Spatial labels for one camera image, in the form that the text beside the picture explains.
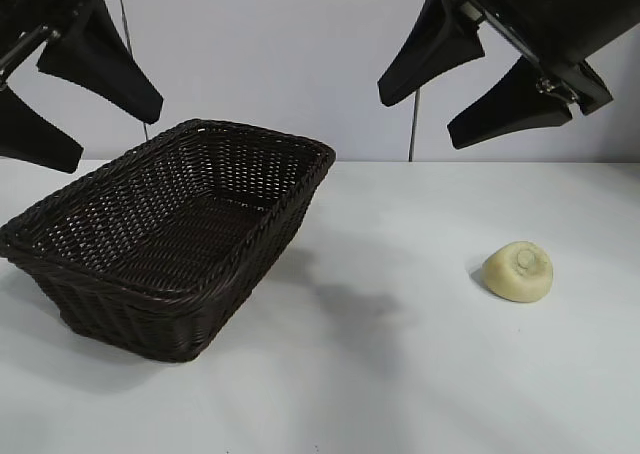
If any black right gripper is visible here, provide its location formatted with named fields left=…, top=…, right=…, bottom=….
left=377, top=0, right=640, bottom=150

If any dark brown wicker basket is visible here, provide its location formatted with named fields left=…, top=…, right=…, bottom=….
left=0, top=118, right=337, bottom=363

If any pale yellow egg yolk pastry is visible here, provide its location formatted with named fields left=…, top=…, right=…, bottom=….
left=482, top=240, right=555, bottom=304

